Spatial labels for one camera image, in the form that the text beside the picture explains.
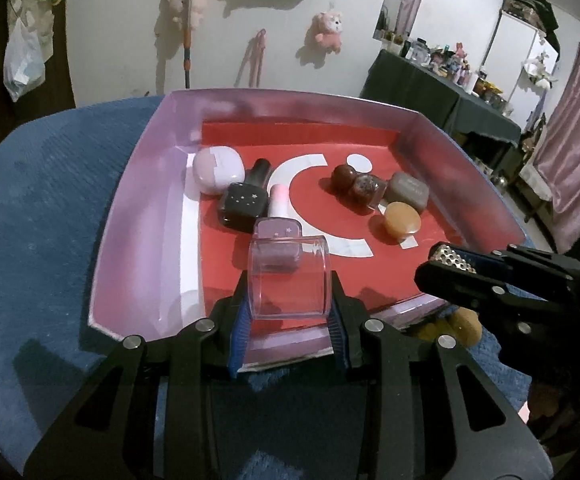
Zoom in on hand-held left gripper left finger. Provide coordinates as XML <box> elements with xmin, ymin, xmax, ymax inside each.
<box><xmin>22</xmin><ymin>270</ymin><xmax>251</xmax><ymax>480</ymax></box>

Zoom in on pink hanging clip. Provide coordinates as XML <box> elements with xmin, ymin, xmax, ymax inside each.
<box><xmin>242</xmin><ymin>30</ymin><xmax>271</xmax><ymax>88</ymax></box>

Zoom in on purple nail polish bottle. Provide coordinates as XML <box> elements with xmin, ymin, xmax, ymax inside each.
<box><xmin>254</xmin><ymin>184</ymin><xmax>303</xmax><ymax>268</ymax></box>

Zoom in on round wooden disc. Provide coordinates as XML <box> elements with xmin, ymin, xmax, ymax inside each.
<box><xmin>442</xmin><ymin>309</ymin><xmax>484</xmax><ymax>347</ymax></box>

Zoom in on wall mirror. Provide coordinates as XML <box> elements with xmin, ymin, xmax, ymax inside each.
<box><xmin>372</xmin><ymin>0</ymin><xmax>431</xmax><ymax>43</ymax></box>

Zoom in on orange mop pole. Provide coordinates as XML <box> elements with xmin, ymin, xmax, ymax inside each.
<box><xmin>182</xmin><ymin>0</ymin><xmax>199</xmax><ymax>90</ymax></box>

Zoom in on pink and red cardboard box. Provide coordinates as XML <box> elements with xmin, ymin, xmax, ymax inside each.
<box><xmin>87</xmin><ymin>88</ymin><xmax>528</xmax><ymax>373</ymax></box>

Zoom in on white earbud case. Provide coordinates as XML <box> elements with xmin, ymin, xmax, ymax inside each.
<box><xmin>192</xmin><ymin>145</ymin><xmax>245</xmax><ymax>193</ymax></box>

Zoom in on metal clothes rack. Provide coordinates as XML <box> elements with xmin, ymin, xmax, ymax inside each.
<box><xmin>490</xmin><ymin>0</ymin><xmax>565</xmax><ymax>126</ymax></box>

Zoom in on brown glossy round ornament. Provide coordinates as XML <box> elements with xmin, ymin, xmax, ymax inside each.
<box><xmin>331</xmin><ymin>164</ymin><xmax>361</xmax><ymax>196</ymax></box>

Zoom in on pink bear plush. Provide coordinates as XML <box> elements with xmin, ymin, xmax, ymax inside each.
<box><xmin>312</xmin><ymin>10</ymin><xmax>345</xmax><ymax>53</ymax></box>

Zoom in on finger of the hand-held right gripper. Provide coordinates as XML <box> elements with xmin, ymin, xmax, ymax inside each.
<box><xmin>415</xmin><ymin>259</ymin><xmax>570</xmax><ymax>337</ymax></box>
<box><xmin>462</xmin><ymin>244</ymin><xmax>578</xmax><ymax>286</ymax></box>

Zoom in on table with dark cloth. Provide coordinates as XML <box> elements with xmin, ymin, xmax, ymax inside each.
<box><xmin>360</xmin><ymin>49</ymin><xmax>523</xmax><ymax>161</ymax></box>

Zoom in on pink curtain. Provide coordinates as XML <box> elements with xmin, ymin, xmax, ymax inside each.
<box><xmin>520</xmin><ymin>30</ymin><xmax>580</xmax><ymax>253</ymax></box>

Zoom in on dark brown door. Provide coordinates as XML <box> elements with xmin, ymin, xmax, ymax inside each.
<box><xmin>0</xmin><ymin>0</ymin><xmax>78</xmax><ymax>126</ymax></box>

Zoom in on orange oval stone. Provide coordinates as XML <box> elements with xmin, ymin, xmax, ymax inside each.
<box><xmin>382</xmin><ymin>201</ymin><xmax>422</xmax><ymax>237</ymax></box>

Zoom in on pink pig plush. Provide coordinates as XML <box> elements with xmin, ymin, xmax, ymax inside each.
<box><xmin>162</xmin><ymin>0</ymin><xmax>208</xmax><ymax>26</ymax></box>

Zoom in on grey rectangular soap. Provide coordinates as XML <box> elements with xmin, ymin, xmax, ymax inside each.
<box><xmin>385</xmin><ymin>171</ymin><xmax>431</xmax><ymax>209</ymax></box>

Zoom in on clear plastic box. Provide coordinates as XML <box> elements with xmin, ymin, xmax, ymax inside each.
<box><xmin>247</xmin><ymin>234</ymin><xmax>331</xmax><ymax>321</ymax></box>

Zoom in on white artificial flowers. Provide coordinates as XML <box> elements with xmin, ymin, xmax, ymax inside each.
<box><xmin>522</xmin><ymin>55</ymin><xmax>553</xmax><ymax>88</ymax></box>

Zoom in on row of cosmetics bottles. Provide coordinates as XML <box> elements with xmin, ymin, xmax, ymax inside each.
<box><xmin>377</xmin><ymin>35</ymin><xmax>515</xmax><ymax>116</ymax></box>

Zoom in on speckled brown stone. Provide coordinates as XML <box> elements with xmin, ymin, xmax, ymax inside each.
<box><xmin>350</xmin><ymin>172</ymin><xmax>388</xmax><ymax>211</ymax></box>

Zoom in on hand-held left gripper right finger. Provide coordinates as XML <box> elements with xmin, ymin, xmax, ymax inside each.
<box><xmin>325</xmin><ymin>270</ymin><xmax>555</xmax><ymax>480</ymax></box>

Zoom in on black nail polish bottle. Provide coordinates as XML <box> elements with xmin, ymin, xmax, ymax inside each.
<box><xmin>217</xmin><ymin>158</ymin><xmax>271</xmax><ymax>233</ymax></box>

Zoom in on clear plastic bag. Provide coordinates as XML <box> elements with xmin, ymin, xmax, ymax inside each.
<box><xmin>2</xmin><ymin>20</ymin><xmax>46</xmax><ymax>103</ymax></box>

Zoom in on blue blanket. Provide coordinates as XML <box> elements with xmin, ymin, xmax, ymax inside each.
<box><xmin>0</xmin><ymin>95</ymin><xmax>535</xmax><ymax>480</ymax></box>

